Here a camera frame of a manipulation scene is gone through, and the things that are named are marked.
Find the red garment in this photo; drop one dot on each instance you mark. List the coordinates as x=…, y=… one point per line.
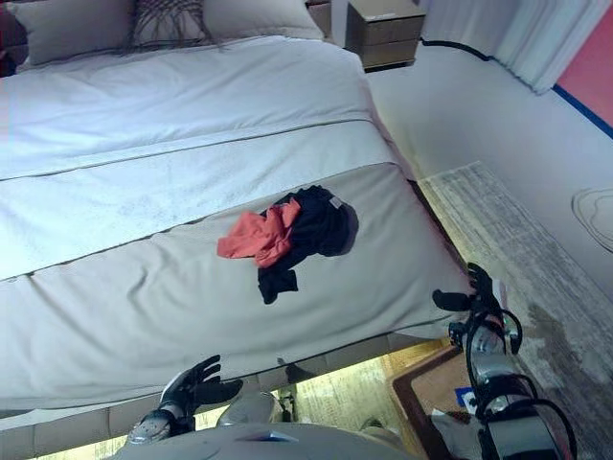
x=249, y=235

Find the white textured bed sheet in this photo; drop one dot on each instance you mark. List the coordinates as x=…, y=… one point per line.
x=120, y=211

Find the white curtain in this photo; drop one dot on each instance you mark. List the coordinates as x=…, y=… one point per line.
x=527, y=43

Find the brown tufted headboard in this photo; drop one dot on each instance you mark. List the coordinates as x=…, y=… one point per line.
x=318, y=19

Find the white garment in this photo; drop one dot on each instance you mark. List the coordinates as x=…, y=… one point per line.
x=450, y=431

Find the grey striped rug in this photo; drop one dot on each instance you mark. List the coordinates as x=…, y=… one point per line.
x=503, y=230

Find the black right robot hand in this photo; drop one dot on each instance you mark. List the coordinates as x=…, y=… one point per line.
x=483, y=297

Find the dark baseboard strip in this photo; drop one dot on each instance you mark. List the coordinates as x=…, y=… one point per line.
x=584, y=111

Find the black garment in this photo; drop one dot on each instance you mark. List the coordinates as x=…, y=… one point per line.
x=321, y=225

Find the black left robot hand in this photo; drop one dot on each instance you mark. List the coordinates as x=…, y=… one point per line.
x=196, y=388

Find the brown wicker laundry basket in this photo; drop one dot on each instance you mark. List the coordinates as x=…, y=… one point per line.
x=421, y=397

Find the bed with grey cover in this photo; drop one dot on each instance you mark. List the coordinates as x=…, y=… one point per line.
x=143, y=326

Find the brown wooden nightstand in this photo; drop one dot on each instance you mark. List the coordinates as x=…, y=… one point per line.
x=388, y=33

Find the white oval floor mat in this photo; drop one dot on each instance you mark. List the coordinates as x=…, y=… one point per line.
x=596, y=215

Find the white duvet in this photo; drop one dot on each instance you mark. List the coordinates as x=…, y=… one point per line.
x=167, y=96

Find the grey robot torso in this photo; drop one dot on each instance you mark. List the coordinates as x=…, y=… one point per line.
x=239, y=445

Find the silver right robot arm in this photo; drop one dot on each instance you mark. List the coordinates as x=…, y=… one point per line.
x=493, y=374

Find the patterned decorative pillow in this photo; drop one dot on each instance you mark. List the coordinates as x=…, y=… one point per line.
x=167, y=24

